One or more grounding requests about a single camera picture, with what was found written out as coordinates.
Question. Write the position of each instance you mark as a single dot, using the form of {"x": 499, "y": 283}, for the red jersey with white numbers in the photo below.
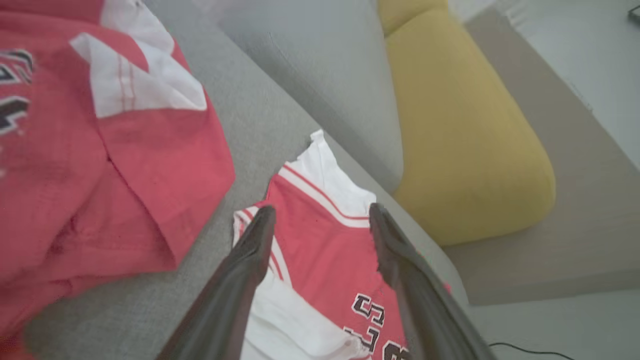
{"x": 150, "y": 175}

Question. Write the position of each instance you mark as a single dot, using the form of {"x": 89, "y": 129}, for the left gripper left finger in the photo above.
{"x": 225, "y": 300}

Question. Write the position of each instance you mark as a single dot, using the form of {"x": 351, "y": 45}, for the grey fabric sofa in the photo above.
{"x": 250, "y": 125}

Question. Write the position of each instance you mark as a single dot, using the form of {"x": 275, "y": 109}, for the yellow sofa cushion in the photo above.
{"x": 450, "y": 125}

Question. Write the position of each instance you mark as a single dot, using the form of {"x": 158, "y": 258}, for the light grey rug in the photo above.
{"x": 590, "y": 60}

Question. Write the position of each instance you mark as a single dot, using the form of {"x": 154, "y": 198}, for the red jersey with black letters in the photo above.
{"x": 325, "y": 250}

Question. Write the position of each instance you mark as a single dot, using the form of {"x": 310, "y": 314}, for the grey sofa back cushion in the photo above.
{"x": 325, "y": 75}

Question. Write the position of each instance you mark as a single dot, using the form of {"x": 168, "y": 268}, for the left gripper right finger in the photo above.
{"x": 425, "y": 310}

